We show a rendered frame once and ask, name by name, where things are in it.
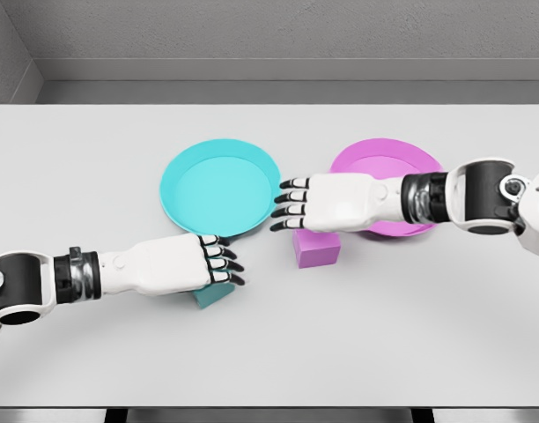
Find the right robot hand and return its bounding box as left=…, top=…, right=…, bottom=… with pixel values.
left=269, top=173, right=378, bottom=233

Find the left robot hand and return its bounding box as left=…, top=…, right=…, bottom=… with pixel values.
left=135, top=233, right=246, bottom=295

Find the cyan block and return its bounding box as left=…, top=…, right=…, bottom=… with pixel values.
left=192, top=283, right=236, bottom=310

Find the magenta block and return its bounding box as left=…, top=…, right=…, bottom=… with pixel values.
left=292, top=227, right=342, bottom=270

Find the magenta plate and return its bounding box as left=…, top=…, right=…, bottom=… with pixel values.
left=329, top=137, right=444, bottom=241

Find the cyan plate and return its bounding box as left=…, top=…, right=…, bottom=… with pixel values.
left=159, top=138, right=281, bottom=238

